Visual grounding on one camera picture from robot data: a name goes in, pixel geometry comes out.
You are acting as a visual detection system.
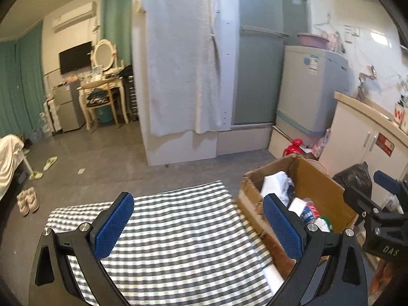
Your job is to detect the red blue snack packet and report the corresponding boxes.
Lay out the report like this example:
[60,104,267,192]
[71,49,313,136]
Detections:
[300,198,321,225]

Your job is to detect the black garbage bag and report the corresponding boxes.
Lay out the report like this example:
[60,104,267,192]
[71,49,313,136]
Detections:
[333,162,372,198]

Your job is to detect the white kitchen cabinet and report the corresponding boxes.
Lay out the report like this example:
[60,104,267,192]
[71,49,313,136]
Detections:
[319,92,407,180]

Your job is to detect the brown cardboard box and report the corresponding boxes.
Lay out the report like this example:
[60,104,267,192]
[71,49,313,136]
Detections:
[235,154,358,278]

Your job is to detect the white cup red letter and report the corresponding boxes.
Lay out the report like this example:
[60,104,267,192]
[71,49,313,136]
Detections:
[393,103,404,127]

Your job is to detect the red thermos jug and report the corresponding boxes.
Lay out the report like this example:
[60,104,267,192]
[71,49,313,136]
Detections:
[282,139,305,157]

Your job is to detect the green slippers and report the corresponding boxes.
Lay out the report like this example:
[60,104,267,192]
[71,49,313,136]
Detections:
[30,156,58,180]

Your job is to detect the grey washing machine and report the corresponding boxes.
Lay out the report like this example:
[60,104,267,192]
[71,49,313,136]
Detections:
[276,46,349,139]

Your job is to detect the striped grey white cloth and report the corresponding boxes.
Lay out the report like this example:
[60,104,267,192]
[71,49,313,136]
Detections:
[44,180,284,306]

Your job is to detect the white bedding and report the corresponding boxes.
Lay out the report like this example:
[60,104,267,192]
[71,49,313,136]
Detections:
[0,135,24,200]

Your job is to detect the pink plastic basin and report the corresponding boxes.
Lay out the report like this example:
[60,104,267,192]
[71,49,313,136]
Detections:
[297,32,329,49]

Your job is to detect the grey small refrigerator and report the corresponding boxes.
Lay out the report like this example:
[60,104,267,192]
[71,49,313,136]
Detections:
[53,80,85,133]

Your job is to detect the wooden chair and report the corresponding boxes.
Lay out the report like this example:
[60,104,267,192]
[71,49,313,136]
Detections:
[86,87,119,126]

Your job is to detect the teal curtain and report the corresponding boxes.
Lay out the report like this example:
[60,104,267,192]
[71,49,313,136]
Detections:
[0,21,46,137]

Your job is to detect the frosted glass door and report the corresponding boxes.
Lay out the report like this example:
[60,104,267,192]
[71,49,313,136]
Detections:
[233,0,310,125]

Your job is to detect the white vanity table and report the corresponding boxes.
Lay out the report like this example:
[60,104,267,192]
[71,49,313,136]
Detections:
[77,77,129,131]

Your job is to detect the white oval vanity mirror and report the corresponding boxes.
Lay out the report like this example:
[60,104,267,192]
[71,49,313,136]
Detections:
[93,39,116,71]

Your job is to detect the white hanging towel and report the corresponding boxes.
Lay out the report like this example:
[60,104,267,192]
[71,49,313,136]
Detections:
[136,0,221,137]

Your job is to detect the white air conditioner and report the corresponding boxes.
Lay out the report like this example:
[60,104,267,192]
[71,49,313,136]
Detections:
[52,2,97,32]

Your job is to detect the black wall television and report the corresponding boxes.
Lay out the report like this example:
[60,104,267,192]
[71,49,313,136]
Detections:
[59,42,93,75]

